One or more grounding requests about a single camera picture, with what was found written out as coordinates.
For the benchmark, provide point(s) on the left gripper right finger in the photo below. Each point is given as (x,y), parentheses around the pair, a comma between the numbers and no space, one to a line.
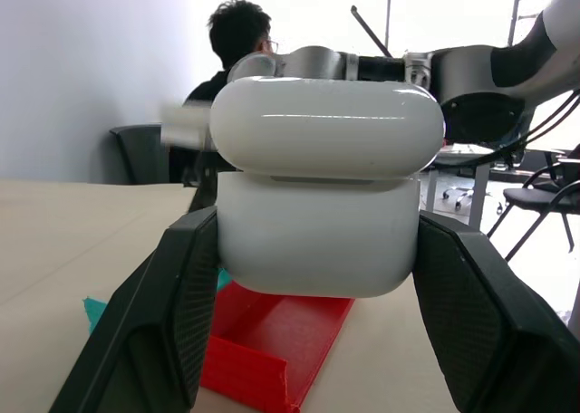
(489,331)

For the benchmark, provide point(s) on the person with black hair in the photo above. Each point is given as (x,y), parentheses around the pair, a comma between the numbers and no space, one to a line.
(235,28)

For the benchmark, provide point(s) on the white earbud cases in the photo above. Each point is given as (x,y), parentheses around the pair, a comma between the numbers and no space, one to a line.
(317,232)

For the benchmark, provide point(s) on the red plastic tray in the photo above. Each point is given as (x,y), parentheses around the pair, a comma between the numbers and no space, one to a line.
(276,336)

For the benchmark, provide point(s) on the white desk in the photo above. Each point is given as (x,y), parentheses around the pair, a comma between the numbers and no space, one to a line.
(480,159)

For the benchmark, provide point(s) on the thin black rod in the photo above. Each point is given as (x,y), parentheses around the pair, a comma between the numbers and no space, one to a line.
(371,30)

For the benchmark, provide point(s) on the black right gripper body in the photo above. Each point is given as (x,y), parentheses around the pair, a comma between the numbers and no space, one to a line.
(204,182)

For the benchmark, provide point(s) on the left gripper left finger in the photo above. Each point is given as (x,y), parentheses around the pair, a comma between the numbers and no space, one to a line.
(149,322)

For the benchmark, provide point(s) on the dark chair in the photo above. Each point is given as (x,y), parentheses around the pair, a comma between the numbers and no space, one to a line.
(140,155)

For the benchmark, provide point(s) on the black folding chair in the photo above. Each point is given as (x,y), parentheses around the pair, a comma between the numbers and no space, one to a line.
(539,195)

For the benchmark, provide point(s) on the blue plastic tray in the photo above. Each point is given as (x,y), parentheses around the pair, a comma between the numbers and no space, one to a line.
(93,313)

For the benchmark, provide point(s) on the wheeled office chair base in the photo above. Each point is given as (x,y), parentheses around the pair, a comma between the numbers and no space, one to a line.
(457,198)

